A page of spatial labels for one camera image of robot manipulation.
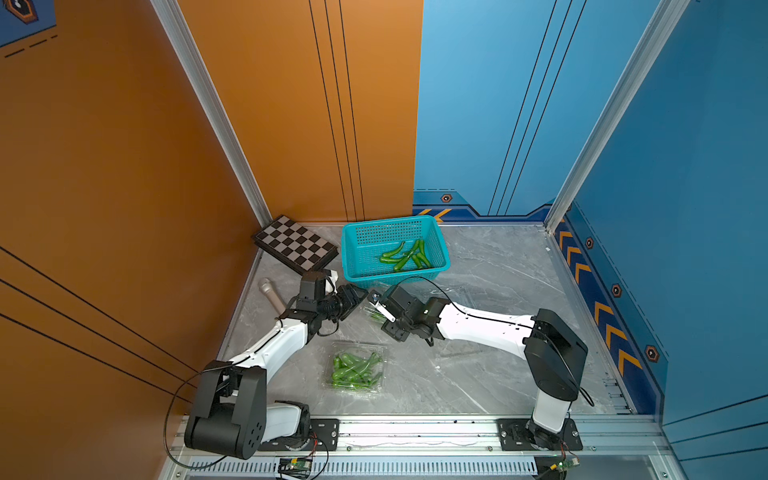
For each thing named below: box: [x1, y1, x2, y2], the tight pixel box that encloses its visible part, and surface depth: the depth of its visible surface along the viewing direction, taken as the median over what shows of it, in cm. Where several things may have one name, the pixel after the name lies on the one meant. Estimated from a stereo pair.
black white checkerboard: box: [253, 215, 339, 275], surface depth 111 cm
